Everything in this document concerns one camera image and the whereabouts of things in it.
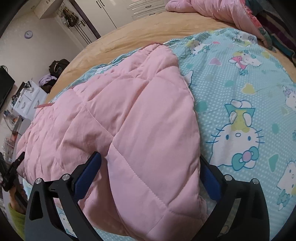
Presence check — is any pink quilted jacket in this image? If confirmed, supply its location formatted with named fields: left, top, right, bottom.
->
left=17, top=44, right=207, bottom=240

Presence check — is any green sleeve forearm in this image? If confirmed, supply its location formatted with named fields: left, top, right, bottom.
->
left=8, top=203, right=26, bottom=240

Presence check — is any purple clothes pile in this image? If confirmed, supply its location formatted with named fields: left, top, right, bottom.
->
left=39, top=74, right=57, bottom=87

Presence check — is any left hand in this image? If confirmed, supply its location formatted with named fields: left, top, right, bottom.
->
left=9, top=184, right=28, bottom=215

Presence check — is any white drawer chest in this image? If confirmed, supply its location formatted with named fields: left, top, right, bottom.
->
left=12, top=80, right=47, bottom=121

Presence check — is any black bag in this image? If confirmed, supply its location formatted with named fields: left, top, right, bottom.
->
left=49, top=59, right=70, bottom=78

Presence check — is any tan bed blanket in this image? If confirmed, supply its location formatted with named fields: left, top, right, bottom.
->
left=45, top=10, right=296, bottom=103

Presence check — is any white wardrobe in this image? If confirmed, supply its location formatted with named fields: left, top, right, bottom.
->
left=87, top=0, right=176, bottom=30

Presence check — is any striped dark blanket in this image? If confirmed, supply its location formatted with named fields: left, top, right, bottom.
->
left=245, top=1, right=295, bottom=64

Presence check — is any pink crumpled duvet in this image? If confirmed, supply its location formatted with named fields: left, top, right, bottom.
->
left=165, top=0, right=273, bottom=50

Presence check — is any black wall television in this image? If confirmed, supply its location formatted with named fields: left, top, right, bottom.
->
left=0, top=66, right=15, bottom=108

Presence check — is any purple wall clock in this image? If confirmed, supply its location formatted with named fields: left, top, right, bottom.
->
left=24, top=31, right=33, bottom=39

